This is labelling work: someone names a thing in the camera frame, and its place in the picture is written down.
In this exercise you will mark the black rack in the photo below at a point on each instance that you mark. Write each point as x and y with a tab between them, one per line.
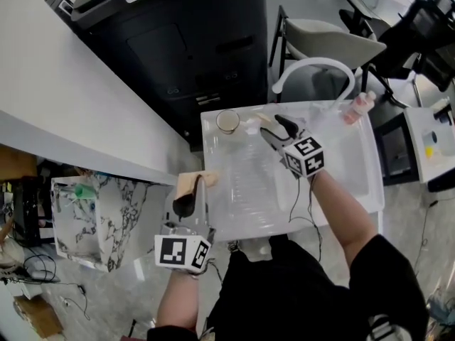
28	211

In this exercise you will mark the pink bottle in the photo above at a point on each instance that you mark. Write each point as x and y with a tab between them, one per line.
357	108

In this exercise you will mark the black faucet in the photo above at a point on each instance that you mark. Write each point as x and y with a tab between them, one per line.
444	114

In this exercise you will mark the person's left shoe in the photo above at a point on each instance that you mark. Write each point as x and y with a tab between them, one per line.
234	246

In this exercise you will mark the black high-back office chair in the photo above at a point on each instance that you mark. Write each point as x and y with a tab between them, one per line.
416	37

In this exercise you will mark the person's black clothes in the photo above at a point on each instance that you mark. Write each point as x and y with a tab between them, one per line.
284	297

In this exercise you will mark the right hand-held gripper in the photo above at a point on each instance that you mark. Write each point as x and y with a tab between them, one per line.
305	156

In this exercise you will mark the person's left forearm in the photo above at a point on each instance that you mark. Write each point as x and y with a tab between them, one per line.
177	300

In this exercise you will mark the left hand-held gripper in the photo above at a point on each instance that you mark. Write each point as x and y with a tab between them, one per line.
177	250

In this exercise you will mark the large white sink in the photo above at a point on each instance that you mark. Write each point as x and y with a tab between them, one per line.
249	197

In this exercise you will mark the person's right forearm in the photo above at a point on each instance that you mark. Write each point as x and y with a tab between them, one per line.
345	215

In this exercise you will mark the grey chair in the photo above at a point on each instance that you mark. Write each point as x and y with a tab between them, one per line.
330	44

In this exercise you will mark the green plastic bin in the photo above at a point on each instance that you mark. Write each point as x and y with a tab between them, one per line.
83	192

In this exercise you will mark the cardboard box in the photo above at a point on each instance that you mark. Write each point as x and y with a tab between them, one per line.
17	163

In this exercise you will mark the white curved faucet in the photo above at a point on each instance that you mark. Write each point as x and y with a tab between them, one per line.
320	62

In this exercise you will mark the small yellow object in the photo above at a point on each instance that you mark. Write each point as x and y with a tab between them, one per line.
429	151

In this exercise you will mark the large black cabinet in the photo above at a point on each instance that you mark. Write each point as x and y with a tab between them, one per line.
177	48

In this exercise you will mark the marble pattern box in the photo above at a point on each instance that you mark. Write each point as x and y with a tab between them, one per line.
106	219

